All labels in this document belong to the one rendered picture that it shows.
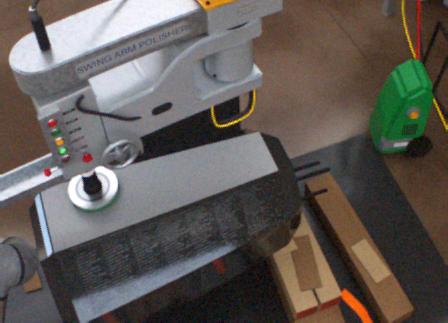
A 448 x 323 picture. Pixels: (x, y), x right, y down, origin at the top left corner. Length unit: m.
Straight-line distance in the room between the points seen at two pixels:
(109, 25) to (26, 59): 0.29
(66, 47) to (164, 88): 0.43
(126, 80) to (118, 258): 0.76
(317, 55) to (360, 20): 0.54
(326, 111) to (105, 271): 1.96
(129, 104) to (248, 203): 0.73
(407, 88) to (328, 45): 1.10
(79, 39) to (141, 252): 0.99
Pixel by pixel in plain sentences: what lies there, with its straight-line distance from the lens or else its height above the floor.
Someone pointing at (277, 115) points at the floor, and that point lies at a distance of 4.02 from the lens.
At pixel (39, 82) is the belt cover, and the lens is 2.07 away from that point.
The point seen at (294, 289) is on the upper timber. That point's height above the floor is 0.25.
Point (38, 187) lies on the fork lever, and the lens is 2.50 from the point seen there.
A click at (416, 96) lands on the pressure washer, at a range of 3.55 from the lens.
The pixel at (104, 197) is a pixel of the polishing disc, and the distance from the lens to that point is 2.67.
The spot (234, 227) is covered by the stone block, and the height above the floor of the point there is 0.71.
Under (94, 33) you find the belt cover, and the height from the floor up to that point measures 1.69.
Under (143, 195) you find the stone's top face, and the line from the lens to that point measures 2.72.
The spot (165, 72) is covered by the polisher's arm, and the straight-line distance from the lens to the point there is 2.28.
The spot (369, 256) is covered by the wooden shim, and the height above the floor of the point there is 0.14.
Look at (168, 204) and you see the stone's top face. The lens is 2.68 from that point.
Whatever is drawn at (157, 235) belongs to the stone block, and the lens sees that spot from 2.67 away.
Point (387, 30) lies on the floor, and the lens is 4.73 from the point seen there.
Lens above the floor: 3.06
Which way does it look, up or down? 55 degrees down
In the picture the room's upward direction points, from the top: 10 degrees counter-clockwise
